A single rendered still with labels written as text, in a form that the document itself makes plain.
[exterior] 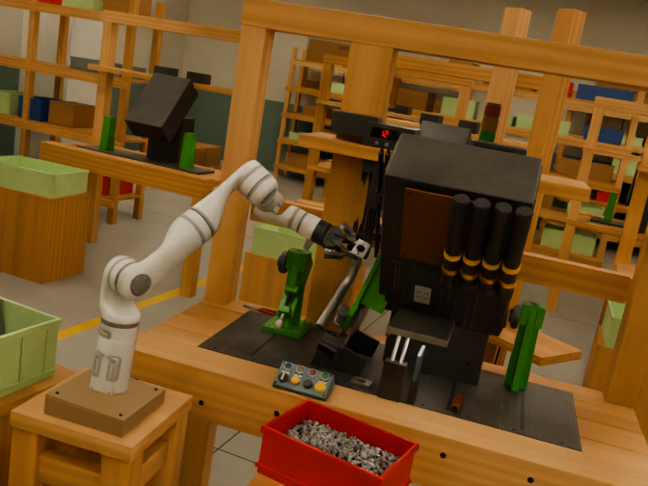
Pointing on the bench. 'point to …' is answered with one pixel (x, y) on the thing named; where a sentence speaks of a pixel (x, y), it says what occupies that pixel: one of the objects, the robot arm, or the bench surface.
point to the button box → (303, 382)
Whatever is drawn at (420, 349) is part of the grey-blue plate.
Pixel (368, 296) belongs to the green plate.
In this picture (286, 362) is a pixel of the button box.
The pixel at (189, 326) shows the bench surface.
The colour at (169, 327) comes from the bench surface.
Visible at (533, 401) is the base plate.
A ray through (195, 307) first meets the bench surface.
